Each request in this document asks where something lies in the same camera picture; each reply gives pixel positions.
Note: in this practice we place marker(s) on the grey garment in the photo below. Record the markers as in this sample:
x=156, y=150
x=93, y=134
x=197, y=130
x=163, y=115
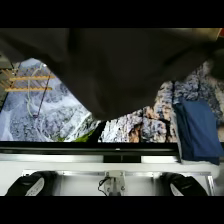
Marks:
x=116, y=66

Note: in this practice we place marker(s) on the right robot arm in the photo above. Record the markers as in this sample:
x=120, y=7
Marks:
x=183, y=186

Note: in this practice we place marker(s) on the blue garment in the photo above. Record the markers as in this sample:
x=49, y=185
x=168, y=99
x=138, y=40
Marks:
x=198, y=133

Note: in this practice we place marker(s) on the silver frame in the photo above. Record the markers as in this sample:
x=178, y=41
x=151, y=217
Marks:
x=80, y=165

